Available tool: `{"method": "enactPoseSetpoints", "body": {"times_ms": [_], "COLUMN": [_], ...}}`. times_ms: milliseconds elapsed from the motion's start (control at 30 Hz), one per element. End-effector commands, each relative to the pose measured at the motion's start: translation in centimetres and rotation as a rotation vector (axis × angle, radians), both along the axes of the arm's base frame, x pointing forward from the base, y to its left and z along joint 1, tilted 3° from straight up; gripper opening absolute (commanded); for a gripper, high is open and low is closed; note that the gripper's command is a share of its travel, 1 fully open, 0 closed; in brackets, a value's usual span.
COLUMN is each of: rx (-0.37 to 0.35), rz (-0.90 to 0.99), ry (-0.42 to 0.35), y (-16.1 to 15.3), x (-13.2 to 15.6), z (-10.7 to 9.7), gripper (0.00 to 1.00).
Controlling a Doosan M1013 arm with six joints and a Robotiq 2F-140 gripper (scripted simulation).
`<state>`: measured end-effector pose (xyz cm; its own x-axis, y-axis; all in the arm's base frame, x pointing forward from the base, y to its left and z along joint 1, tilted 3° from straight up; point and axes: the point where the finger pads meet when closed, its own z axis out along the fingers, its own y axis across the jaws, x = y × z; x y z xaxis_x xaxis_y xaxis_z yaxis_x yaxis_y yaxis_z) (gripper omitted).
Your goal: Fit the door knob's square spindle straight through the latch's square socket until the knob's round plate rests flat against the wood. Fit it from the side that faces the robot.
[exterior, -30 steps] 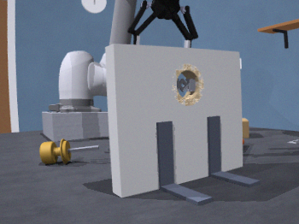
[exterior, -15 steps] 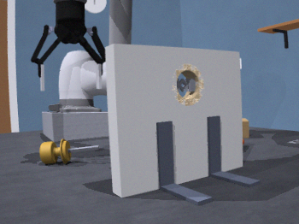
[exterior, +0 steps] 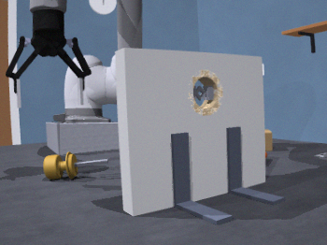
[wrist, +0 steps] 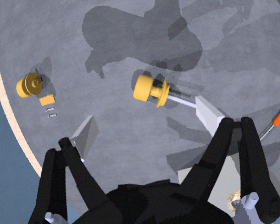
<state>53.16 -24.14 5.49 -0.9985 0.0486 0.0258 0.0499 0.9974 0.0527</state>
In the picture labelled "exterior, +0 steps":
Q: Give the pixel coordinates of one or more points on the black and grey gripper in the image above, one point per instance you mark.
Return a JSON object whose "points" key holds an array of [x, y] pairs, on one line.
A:
{"points": [[48, 40]]}

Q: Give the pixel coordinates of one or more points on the tan cardboard box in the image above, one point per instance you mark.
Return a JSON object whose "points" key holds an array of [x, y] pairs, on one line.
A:
{"points": [[268, 141]]}

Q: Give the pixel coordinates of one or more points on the yellow door knob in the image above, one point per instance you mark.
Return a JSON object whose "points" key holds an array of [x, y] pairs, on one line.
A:
{"points": [[54, 168]]}

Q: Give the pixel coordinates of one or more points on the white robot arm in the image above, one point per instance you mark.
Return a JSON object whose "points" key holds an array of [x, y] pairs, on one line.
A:
{"points": [[100, 86]]}

